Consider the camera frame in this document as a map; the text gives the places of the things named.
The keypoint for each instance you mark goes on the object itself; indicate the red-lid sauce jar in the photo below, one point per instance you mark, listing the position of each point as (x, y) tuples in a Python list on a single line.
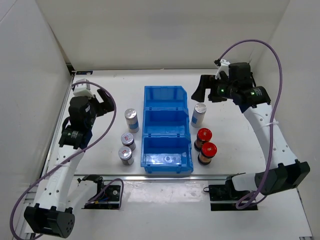
[(203, 136), (207, 152)]

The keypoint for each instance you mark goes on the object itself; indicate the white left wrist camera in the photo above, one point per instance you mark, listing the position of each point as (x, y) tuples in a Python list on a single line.
[(83, 89)]

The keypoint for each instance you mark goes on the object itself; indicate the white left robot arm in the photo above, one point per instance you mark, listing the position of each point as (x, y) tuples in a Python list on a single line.
[(53, 213)]

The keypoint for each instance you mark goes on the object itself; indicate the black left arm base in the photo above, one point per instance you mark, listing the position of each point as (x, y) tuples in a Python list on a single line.
[(108, 196)]

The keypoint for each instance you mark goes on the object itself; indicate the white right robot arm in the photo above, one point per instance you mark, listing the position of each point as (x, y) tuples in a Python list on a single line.
[(283, 171)]

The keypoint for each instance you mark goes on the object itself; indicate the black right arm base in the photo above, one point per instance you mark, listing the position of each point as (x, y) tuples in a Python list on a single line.
[(223, 197)]

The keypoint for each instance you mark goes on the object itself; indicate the dark spice jar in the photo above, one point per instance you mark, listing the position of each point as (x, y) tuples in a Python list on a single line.
[(126, 155), (127, 139)]

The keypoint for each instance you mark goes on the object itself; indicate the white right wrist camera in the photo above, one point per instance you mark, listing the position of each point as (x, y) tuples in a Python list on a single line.
[(223, 68)]

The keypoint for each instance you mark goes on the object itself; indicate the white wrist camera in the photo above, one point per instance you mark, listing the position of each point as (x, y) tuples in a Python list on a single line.
[(223, 68), (83, 89)]

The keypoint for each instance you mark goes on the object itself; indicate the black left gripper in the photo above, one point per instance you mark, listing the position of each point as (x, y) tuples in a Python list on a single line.
[(106, 106)]

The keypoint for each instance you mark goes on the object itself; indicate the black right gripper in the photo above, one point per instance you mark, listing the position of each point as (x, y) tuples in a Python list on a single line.
[(206, 82)]

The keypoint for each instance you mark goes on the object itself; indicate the dark spice jar lower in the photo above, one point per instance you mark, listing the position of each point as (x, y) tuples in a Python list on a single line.
[(126, 155)]

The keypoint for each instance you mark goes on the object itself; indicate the blue three-compartment plastic bin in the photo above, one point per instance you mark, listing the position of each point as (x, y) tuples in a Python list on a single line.
[(166, 145)]

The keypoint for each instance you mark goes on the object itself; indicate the silver-lid white bottle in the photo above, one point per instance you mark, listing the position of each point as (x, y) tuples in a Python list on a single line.
[(198, 115), (131, 118)]

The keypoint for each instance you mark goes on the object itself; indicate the dark spice jar upper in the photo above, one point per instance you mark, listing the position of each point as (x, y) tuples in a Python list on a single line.
[(127, 139)]

